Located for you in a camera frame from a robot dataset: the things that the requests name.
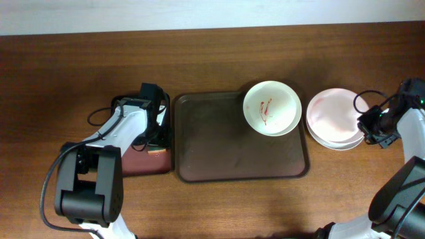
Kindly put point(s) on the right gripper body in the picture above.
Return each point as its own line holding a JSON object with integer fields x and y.
{"x": 376, "y": 128}

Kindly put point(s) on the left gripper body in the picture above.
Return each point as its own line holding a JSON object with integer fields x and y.
{"x": 158, "y": 136}

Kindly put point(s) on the white plate stained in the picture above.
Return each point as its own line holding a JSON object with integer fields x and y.
{"x": 332, "y": 116}
{"x": 333, "y": 146}
{"x": 272, "y": 108}

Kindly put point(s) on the white plate front stained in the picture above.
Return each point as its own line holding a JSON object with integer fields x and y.
{"x": 333, "y": 146}

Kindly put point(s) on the green and orange sponge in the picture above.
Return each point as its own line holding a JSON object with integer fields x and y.
{"x": 156, "y": 151}

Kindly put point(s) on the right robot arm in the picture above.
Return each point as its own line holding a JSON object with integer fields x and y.
{"x": 396, "y": 211}

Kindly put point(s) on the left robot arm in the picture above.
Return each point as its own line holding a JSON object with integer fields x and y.
{"x": 89, "y": 183}

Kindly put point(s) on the black tray with red water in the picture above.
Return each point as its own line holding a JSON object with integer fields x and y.
{"x": 146, "y": 162}

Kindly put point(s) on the large brown serving tray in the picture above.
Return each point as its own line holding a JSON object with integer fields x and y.
{"x": 213, "y": 142}

